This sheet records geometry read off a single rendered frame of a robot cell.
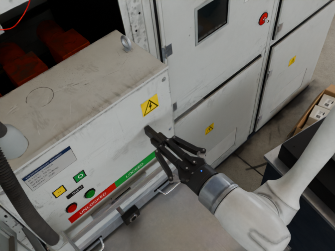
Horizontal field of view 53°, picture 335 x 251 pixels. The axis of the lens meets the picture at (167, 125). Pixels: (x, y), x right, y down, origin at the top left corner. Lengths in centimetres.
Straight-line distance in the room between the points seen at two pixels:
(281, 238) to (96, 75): 57
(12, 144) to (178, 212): 67
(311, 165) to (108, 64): 55
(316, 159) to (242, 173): 146
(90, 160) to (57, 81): 22
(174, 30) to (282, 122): 155
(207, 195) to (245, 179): 147
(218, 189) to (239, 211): 7
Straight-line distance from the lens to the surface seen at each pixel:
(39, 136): 80
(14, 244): 133
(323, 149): 82
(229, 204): 77
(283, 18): 177
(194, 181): 81
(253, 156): 235
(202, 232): 120
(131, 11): 103
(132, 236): 121
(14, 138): 76
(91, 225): 102
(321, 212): 140
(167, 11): 110
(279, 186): 90
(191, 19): 120
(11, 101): 90
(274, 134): 248
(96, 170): 92
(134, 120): 88
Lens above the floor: 198
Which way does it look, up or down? 53 degrees down
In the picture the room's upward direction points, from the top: 8 degrees counter-clockwise
